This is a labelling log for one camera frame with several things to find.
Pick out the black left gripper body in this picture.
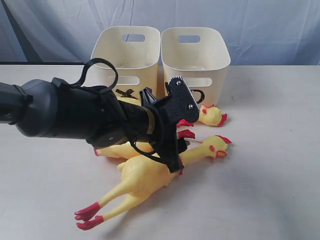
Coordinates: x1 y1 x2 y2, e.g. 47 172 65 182
119 95 181 155

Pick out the whole rubber chicken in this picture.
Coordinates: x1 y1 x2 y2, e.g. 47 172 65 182
117 96 228 128
74 135 232 231

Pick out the headless rubber chicken body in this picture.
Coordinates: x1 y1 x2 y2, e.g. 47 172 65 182
94 129 195 159

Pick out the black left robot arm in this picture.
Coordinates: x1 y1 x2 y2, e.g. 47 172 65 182
0 77 200 173

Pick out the cream bin marked O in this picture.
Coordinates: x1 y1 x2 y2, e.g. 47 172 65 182
161 27 231 107

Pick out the cream bin marked X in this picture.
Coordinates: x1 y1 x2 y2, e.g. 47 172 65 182
91 26 161 100

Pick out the blue-grey backdrop curtain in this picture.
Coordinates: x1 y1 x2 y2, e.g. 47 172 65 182
0 0 320 65

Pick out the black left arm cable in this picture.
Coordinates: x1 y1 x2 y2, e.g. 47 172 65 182
74 57 161 157

